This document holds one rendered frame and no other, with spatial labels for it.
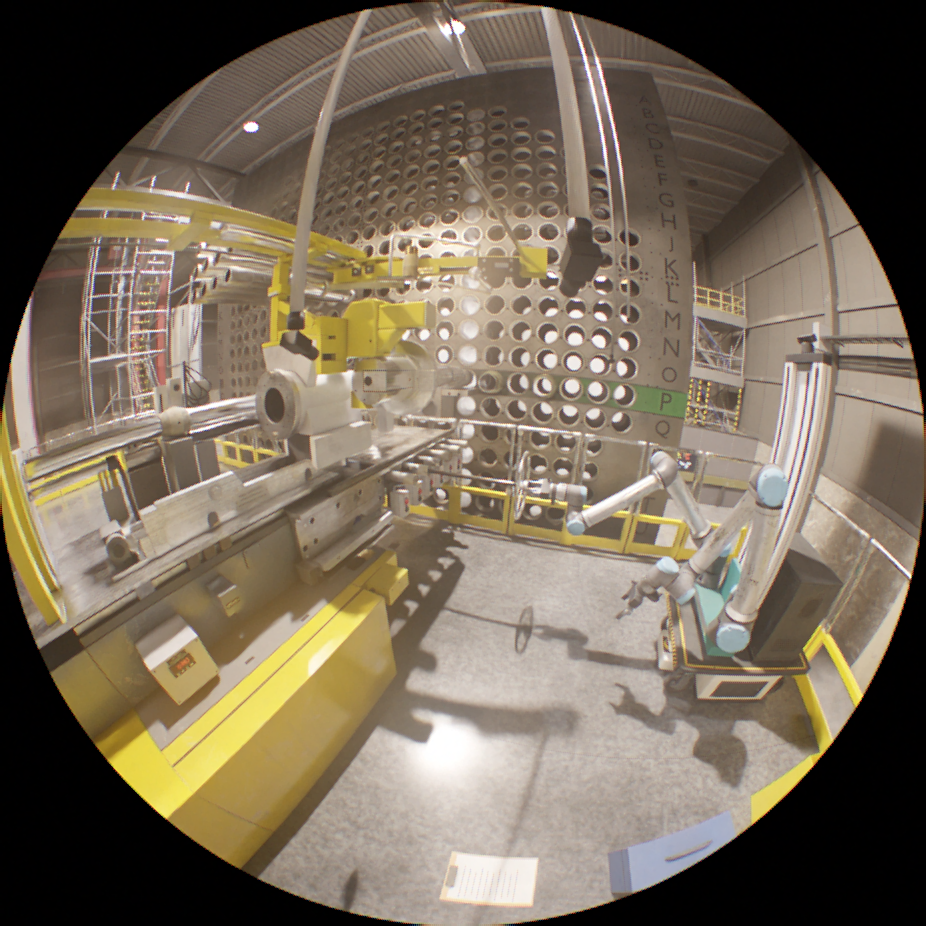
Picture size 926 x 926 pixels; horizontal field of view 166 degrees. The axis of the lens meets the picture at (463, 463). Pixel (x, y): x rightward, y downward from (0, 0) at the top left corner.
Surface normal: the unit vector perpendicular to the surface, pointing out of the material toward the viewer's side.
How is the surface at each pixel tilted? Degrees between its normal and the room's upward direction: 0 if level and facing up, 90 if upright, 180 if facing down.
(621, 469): 90
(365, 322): 90
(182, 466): 90
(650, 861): 0
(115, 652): 90
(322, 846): 0
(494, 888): 0
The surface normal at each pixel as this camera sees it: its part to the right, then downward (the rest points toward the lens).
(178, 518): 0.94, 0.14
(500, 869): 0.04, -0.95
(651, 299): -0.35, 0.28
